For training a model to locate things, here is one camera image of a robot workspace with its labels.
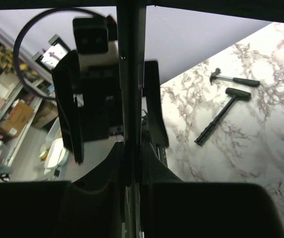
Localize small steel claw hammer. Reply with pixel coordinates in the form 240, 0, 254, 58
210, 67, 260, 87

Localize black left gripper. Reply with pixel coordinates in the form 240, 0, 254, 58
52, 51, 169, 164

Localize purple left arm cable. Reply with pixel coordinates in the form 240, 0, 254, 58
13, 7, 105, 100

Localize white storage shelf with clutter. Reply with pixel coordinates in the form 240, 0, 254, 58
0, 14, 68, 183

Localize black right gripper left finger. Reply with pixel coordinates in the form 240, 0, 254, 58
0, 142, 132, 238

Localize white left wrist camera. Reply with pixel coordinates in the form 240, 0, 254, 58
72, 15, 118, 72

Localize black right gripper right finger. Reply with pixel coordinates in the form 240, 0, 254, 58
140, 142, 284, 238

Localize dark green folding umbrella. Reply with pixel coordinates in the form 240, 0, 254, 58
0, 0, 284, 238

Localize black rubber mallet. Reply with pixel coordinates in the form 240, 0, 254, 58
194, 87, 251, 146

